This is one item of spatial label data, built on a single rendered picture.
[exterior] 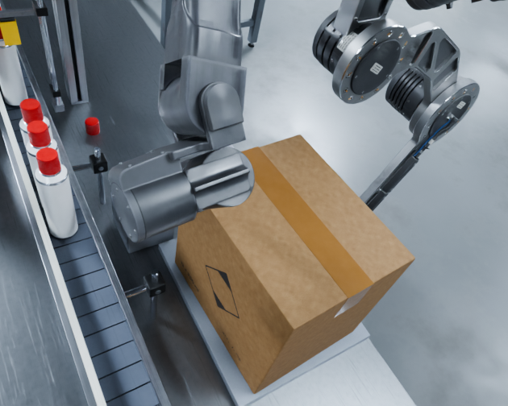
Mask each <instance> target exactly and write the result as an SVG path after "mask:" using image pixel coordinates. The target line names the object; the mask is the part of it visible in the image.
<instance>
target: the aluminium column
mask: <svg viewBox="0 0 508 406"><path fill-rule="evenodd" d="M52 7H53V12H54V17H55V22H56V32H57V37H58V42H59V47H60V57H61V62H62V67H63V72H64V77H65V87H66V92H67V96H68V98H69V100H70V102H71V104H72V105H76V104H81V103H86V102H89V98H88V90H87V84H86V76H85V63H84V56H83V49H82V42H81V29H80V22H79V15H78V8H77V0H52Z"/></svg>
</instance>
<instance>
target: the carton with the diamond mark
mask: <svg viewBox="0 0 508 406"><path fill-rule="evenodd" d="M241 152H242V153H244V154H245V155H246V156H247V157H248V159H249V161H250V162H251V164H252V167H253V170H254V175H255V183H254V187H253V190H252V193H251V195H250V196H249V198H248V199H247V200H246V201H245V202H243V203H242V204H240V205H237V206H234V207H226V208H217V209H206V210H204V211H202V212H200V213H197V215H196V218H195V219H194V220H193V221H191V222H187V223H185V224H183V225H180V226H178V232H177V249H176V257H175V263H176V265H177V266H178V268H179V270H180V271H181V274H182V275H183V276H184V278H185V280H186V282H187V283H188V285H189V286H190V288H191V290H192V291H193V293H194V295H195V296H196V298H197V300H198V302H199V304H200V305H201V306H202V308H203V310H204V312H205V313H206V315H207V316H208V318H209V320H210V322H211V324H212V325H213V326H214V329H215V330H216V332H217V334H218V335H219V337H220V338H221V340H222V342H223V344H224V345H225V347H226V348H227V350H228V352H229V354H230V356H231V357H232V359H233V360H234V362H235V364H236V366H237V367H238V368H239V371H240V372H241V374H242V376H243V377H244V379H245V380H246V382H247V384H248V386H249V387H250V389H251V390H252V393H253V394H256V393H257V392H259V391H261V390H263V389H264V388H266V387H267V386H268V385H270V384H272V383H274V382H275V381H277V380H278V379H279V378H281V377H283V376H284V375H286V374H288V373H289V372H291V371H292V370H294V369H295V368H297V367H299V366H300V365H302V364H303V363H305V362H306V361H308V360H309V359H311V358H313V357H314V356H315V355H317V354H319V353H320V352H322V351H324V350H325V349H326V348H328V347H329V346H331V345H333V344H335V343H336V342H338V341H339V340H340V339H342V338H344V337H346V336H347V335H349V334H350V333H351V332H353V331H354V329H355V328H356V327H357V326H358V325H359V324H360V323H361V322H362V321H363V320H364V318H365V317H366V316H367V315H368V314H369V312H370V311H371V310H372V309H373V308H374V306H375V305H376V304H377V303H378V302H379V300H380V299H381V298H382V297H383V296H384V295H385V294H386V293H387V292H388V291H389V289H390V288H391V287H392V286H393V285H394V283H395V282H396V281H397V280H398V279H399V277H400V276H401V275H402V274H403V273H404V271H405V270H406V269H407V268H408V267H409V266H410V265H411V264H412V263H413V262H414V260H415V257H414V256H413V255H412V254H411V253H410V251H409V250H408V249H407V248H406V247H405V246H404V245H403V244H402V243H401V242H400V241H399V239H398V238H397V237H396V236H395V235H394V234H393V233H392V232H391V231H390V230H389V229H388V227H387V226H386V225H385V224H384V223H383V222H382V221H381V220H380V219H379V218H378V217H377V215H376V214H375V213H374V212H373V211H372V210H371V209H370V208H369V207H368V206H367V205H366V204H365V203H364V202H363V201H362V200H361V199H360V198H359V197H358V196H357V195H356V194H355V192H354V191H353V190H352V189H351V188H350V187H349V186H348V185H347V184H346V183H345V182H344V180H343V179H342V178H341V177H340V176H339V175H338V174H337V173H336V172H335V171H334V170H333V169H332V167H331V166H330V165H329V164H328V163H327V162H326V161H325V160H324V159H323V158H322V156H321V155H320V154H319V153H318V152H317V151H316V150H315V149H314V148H313V147H312V146H311V145H310V144H309V143H308V142H307V141H306V140H305V139H304V138H303V137H302V136H301V135H295V136H293V137H290V138H287V139H283V140H280V141H277V142H275V143H270V144H267V145H264V146H262V147H253V148H250V149H247V150H245V151H241Z"/></svg>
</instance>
